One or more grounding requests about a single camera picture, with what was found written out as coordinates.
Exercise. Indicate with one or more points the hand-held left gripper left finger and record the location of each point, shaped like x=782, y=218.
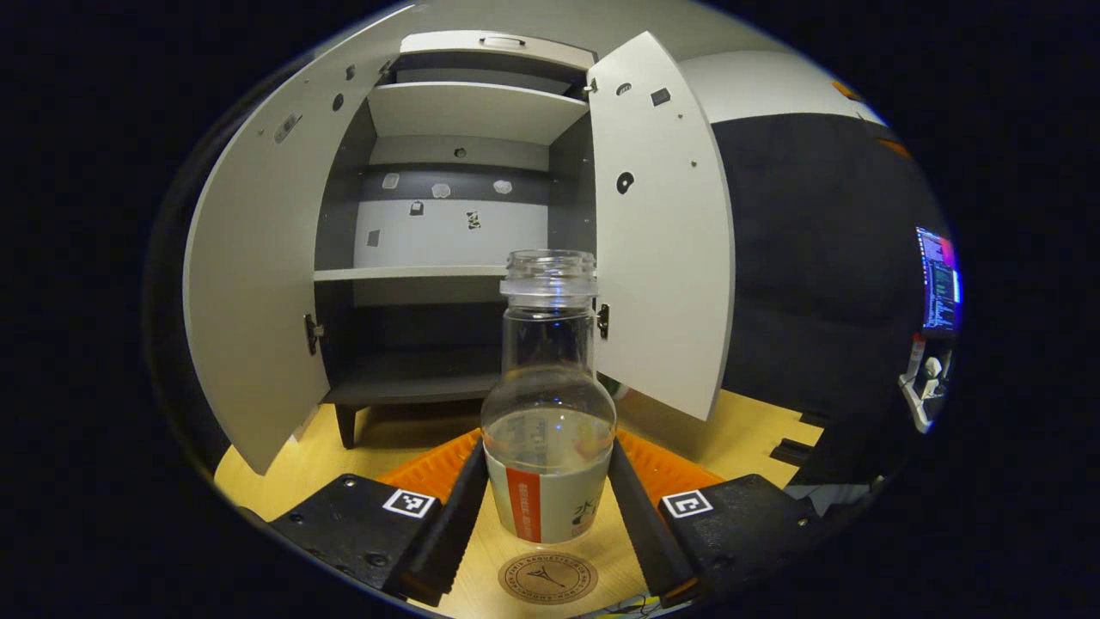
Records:
x=447, y=542

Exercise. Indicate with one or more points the white cabinet door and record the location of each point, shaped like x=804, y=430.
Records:
x=662, y=258
x=258, y=258

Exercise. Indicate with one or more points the white cabinet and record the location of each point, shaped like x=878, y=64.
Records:
x=447, y=241

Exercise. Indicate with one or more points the computer monitor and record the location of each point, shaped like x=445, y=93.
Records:
x=939, y=284

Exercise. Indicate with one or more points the white device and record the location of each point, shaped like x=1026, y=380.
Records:
x=924, y=395

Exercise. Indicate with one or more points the white cabinet shelf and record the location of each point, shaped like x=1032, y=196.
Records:
x=404, y=272
x=473, y=112

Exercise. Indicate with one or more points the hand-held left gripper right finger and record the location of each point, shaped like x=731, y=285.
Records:
x=653, y=542

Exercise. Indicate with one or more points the black backdrop cloth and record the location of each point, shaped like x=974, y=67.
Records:
x=816, y=258

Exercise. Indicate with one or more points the clear glass bottle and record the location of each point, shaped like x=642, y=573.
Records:
x=550, y=404

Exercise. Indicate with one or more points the white cabinet drawer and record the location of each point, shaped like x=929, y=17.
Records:
x=447, y=47

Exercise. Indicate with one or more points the round brown coaster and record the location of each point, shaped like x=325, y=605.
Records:
x=550, y=580

